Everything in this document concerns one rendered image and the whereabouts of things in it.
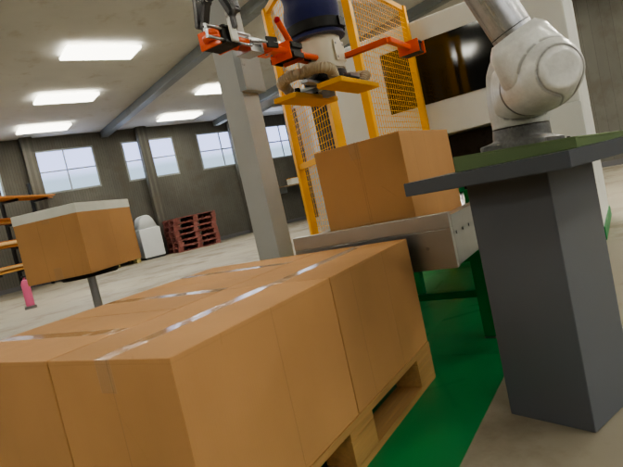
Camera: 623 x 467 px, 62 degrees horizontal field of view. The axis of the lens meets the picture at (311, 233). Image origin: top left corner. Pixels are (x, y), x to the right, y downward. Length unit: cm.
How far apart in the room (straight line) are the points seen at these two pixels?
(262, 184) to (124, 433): 222
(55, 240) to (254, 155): 122
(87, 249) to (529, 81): 247
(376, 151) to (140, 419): 140
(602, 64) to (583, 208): 1186
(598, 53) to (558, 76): 1212
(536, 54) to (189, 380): 102
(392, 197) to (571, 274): 84
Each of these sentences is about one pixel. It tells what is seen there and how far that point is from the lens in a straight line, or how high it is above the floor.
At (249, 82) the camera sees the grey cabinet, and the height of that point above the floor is 152.
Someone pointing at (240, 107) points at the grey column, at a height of 139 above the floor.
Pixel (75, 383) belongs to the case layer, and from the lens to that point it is 125.
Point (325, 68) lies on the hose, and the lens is 188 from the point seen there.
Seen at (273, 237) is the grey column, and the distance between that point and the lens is 319.
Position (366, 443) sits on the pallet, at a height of 6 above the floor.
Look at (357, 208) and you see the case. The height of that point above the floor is 68.
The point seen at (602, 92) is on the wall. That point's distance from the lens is 1340.
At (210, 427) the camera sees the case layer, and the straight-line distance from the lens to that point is 108.
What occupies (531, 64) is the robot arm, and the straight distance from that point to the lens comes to 134.
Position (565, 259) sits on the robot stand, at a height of 47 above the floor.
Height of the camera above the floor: 77
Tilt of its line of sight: 4 degrees down
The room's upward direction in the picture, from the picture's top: 12 degrees counter-clockwise
